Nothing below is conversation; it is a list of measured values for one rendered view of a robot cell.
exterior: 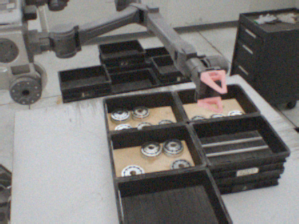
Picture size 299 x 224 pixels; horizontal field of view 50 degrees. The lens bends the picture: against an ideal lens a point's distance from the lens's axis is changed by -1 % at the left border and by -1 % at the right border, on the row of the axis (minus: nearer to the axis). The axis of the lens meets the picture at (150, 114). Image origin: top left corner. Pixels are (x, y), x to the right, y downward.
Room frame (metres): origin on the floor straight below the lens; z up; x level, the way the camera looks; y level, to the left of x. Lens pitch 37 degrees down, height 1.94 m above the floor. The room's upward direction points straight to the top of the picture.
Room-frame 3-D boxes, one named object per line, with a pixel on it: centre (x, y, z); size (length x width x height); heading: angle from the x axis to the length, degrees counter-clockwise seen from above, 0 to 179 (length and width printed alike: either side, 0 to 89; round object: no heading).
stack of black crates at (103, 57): (2.78, 0.27, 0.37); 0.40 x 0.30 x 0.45; 107
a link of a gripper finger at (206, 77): (0.74, -0.17, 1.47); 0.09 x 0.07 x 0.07; 17
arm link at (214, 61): (0.91, -0.17, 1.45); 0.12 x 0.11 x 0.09; 17
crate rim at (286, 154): (1.15, -0.41, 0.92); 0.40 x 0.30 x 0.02; 101
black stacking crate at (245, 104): (1.44, -0.35, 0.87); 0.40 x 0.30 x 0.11; 101
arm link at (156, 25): (1.11, -0.06, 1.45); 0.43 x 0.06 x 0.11; 17
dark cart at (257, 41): (2.74, -1.15, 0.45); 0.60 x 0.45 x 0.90; 107
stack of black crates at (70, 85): (2.27, 0.54, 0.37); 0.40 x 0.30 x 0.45; 107
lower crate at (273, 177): (1.15, -0.41, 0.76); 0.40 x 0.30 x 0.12; 101
